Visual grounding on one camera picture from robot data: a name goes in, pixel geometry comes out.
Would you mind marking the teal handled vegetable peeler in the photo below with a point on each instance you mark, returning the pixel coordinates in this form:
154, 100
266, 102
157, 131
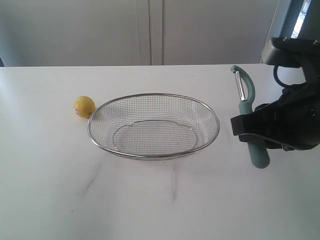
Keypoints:
258, 154

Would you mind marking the yellow lemon with sticker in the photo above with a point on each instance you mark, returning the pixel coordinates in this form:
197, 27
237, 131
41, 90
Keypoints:
84, 106

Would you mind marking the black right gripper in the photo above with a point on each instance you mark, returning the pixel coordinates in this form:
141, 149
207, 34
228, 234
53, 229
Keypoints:
290, 123

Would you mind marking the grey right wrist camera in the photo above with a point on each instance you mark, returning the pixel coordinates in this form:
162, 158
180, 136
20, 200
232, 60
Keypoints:
289, 52

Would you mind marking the metal wire mesh basket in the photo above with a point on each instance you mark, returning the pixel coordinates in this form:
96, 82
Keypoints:
153, 126

